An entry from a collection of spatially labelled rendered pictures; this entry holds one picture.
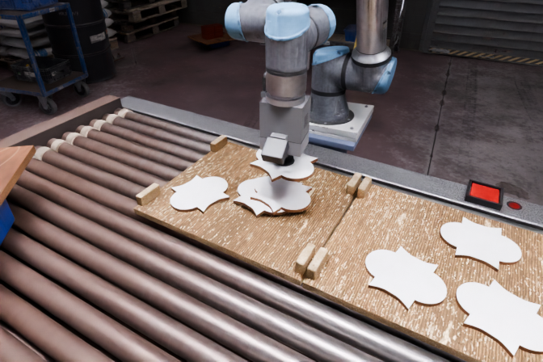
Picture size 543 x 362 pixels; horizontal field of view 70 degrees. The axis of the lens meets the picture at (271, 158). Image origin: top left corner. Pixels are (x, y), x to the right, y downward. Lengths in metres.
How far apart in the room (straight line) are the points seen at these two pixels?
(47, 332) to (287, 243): 0.43
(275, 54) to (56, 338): 0.58
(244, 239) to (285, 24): 0.41
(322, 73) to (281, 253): 0.69
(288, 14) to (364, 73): 0.59
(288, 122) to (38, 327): 0.54
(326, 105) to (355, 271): 0.69
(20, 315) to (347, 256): 0.57
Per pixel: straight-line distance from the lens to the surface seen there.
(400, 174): 1.05
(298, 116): 0.71
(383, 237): 0.82
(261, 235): 0.79
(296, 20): 0.66
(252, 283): 0.73
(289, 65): 0.68
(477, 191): 1.04
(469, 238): 0.86
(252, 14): 0.81
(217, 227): 0.82
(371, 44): 1.18
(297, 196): 0.85
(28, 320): 0.79
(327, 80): 1.27
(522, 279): 0.84
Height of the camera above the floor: 1.48
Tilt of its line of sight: 32 degrees down
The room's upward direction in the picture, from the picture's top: straight up
